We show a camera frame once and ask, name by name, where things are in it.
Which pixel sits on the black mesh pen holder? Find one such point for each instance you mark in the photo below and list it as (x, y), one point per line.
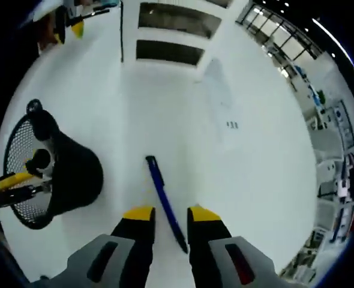
(75, 174)

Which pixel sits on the white drawer organizer brown drawers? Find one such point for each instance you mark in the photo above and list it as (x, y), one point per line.
(177, 33)

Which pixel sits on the blue pen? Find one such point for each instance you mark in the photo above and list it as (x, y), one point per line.
(165, 198)

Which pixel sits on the yellow pen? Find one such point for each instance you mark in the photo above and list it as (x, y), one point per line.
(13, 180)

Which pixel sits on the person's left hand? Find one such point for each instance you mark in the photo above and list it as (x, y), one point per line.
(48, 34)

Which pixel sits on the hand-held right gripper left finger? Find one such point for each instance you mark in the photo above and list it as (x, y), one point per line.
(87, 264)

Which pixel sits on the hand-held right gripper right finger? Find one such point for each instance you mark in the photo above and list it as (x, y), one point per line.
(255, 264)

